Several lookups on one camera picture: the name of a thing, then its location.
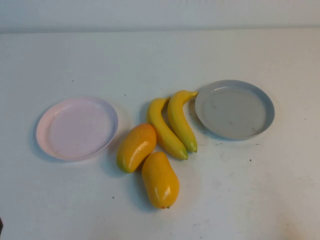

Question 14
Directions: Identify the grey-blue round plate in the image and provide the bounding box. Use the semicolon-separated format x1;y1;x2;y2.
194;79;276;141

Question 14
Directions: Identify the yellow banana with stubby stem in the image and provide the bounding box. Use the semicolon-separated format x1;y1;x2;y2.
146;96;189;161

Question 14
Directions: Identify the plain yellow-orange mango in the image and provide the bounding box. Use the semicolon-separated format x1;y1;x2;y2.
141;151;180;210

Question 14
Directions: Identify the pink round plate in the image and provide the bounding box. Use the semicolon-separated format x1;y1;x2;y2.
35;96;119;163

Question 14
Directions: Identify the orange mango with green tip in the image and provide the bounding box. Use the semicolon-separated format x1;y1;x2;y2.
116;123;158;174

